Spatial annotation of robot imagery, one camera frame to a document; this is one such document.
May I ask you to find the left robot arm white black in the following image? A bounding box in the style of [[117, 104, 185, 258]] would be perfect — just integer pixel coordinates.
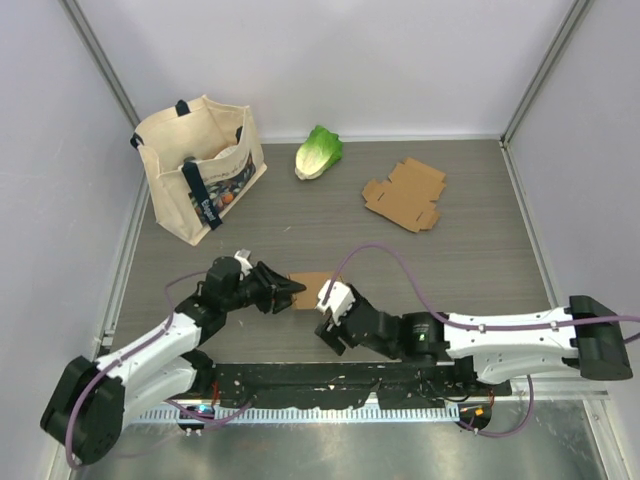
[[40, 252, 306, 470]]

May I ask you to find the beige canvas tote bag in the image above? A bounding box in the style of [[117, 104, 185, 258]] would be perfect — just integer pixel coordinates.
[[130, 95, 267, 246]]

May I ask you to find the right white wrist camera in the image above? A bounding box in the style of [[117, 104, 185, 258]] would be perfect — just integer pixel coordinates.
[[315, 280, 355, 326]]

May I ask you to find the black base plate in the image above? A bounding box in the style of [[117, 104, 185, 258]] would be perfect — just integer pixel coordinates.
[[214, 360, 512, 410]]

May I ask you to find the brown cardboard box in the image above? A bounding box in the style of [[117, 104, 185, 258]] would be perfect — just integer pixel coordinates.
[[288, 272, 333, 311]]

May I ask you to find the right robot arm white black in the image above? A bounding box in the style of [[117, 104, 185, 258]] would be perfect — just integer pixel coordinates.
[[316, 281, 633, 395]]

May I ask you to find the white item inside bag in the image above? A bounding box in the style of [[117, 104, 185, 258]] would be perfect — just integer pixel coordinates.
[[214, 145, 238, 160]]

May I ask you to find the white slotted cable duct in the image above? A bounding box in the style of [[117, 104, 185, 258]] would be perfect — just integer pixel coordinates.
[[132, 402, 460, 425]]

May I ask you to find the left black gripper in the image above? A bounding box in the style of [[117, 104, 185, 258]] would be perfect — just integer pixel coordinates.
[[222, 261, 305, 313]]

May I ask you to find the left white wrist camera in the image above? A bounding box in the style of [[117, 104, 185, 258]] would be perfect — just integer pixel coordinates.
[[234, 249, 253, 276]]

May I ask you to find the green lettuce head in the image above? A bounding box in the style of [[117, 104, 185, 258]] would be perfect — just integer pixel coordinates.
[[294, 125, 343, 180]]

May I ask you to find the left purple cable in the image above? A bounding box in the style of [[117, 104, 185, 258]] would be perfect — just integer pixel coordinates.
[[64, 269, 254, 470]]

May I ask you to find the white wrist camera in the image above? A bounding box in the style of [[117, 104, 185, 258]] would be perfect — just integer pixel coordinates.
[[234, 249, 253, 276], [315, 280, 355, 326]]

